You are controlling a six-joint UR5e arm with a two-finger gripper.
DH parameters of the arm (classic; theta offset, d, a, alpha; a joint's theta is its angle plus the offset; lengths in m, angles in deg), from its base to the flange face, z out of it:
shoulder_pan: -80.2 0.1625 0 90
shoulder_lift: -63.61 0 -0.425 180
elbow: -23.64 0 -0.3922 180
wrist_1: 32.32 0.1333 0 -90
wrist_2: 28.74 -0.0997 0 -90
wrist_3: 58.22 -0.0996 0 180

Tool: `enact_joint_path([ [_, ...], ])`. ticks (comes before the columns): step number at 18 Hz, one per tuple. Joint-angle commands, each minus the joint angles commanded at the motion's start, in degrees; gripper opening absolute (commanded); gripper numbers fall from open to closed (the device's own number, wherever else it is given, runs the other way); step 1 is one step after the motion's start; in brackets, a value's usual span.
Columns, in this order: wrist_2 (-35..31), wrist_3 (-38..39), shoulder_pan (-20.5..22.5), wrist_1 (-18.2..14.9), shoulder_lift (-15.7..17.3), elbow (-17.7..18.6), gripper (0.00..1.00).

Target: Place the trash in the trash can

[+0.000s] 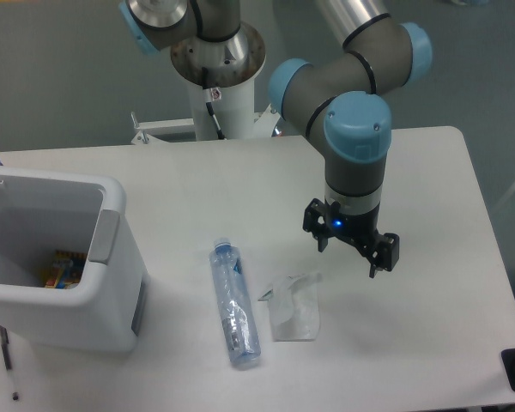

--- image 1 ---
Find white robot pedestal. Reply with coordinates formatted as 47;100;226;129
130;21;284;146

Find clear plastic water bottle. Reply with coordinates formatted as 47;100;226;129
209;238;261;369

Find black pen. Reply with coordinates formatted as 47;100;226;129
0;325;20;402

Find colourful snack wrapper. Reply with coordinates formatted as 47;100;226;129
41;250;88;289

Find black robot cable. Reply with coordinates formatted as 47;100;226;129
200;65;227;141

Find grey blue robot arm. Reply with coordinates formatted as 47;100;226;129
119;1;433;274

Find white plastic trash can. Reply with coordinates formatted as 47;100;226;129
0;166;148;352

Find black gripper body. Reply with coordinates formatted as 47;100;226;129
321;202;379;258

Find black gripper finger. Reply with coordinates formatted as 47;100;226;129
302;198;340;252
364;232;400;278

